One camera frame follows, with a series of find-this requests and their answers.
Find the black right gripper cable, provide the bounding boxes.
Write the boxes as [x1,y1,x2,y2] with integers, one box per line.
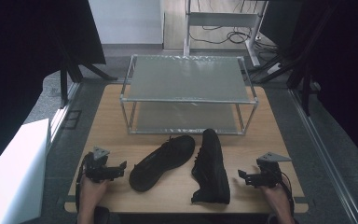
[280,171,296,217]

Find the white box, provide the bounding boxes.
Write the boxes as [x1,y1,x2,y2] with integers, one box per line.
[0,118,51,224]

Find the black curtain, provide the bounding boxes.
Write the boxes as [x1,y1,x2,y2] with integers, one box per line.
[259,0,358,173]
[0,0,107,180]

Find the aluminium floor rail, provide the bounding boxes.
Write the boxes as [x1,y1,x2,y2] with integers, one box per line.
[48,81,82,147]
[288,88,358,224]

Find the person's left hand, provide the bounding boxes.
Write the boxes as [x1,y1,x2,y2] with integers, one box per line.
[77,177,110,215]

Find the black floor cables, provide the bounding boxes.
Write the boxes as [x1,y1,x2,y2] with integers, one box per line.
[188,0,281,63]

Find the black shoe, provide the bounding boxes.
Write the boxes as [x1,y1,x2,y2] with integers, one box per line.
[128,134,197,193]
[190,128,231,205]

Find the black stand legs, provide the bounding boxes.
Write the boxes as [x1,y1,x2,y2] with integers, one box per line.
[51,27,119,109]
[249,18,324,118]

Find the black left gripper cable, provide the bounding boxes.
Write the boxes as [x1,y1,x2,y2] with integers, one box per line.
[75,152,91,214]

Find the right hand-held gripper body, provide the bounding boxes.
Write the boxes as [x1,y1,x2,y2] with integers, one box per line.
[254,151,293,189]

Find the white desk frame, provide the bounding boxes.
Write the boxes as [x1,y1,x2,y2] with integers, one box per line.
[182,0,269,68]

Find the person's right hand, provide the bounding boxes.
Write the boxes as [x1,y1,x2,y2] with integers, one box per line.
[259,183,293,218]

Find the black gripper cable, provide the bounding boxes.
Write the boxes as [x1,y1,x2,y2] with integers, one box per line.
[280,171,296,217]
[75,152,91,214]

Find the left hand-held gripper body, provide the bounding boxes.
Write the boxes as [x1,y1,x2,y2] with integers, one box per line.
[84,146,119,184]

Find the two-tier metal shoe rack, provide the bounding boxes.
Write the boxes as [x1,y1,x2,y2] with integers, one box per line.
[119,54,259,136]

